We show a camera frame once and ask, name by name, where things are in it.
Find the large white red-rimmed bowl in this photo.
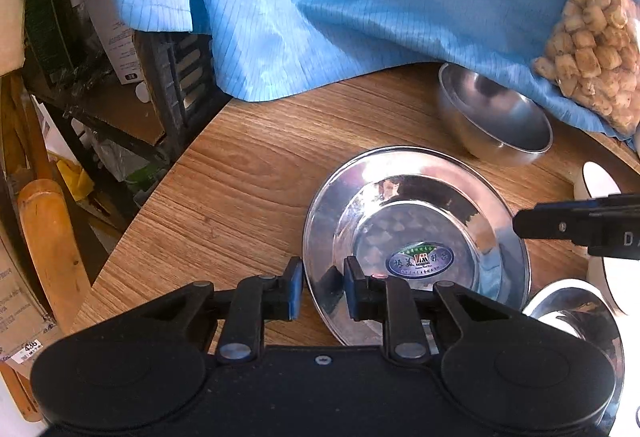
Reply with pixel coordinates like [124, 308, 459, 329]
[587, 256, 639, 317]

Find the large steel plate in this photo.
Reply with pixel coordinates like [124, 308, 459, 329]
[523, 279, 625, 435]

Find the steel plate with sticker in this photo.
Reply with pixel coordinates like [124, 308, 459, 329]
[303, 146, 530, 346]

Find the small white red-rimmed bowl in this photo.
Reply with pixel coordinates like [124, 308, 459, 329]
[574, 160, 622, 201]

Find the deep steel bowl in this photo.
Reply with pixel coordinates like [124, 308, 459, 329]
[437, 63, 553, 166]

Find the bag of dried tofu puffs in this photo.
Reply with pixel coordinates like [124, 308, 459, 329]
[532, 0, 639, 137]

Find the lower printed cardboard box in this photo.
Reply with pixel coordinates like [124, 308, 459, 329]
[0, 241, 64, 377]

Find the black plastic crate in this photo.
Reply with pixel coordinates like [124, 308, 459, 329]
[134, 32, 230, 162]

